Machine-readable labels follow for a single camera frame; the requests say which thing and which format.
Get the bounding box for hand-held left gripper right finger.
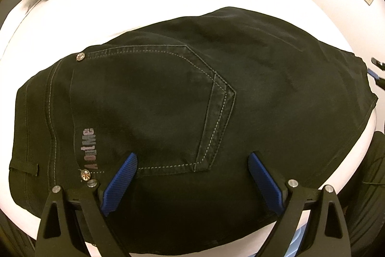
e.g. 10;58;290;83
247;151;351;257

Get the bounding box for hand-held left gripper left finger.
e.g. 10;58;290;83
35;152;139;257

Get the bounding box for black denim pants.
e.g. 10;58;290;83
8;6;379;245

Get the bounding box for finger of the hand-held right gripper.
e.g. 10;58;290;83
367;56;385;86

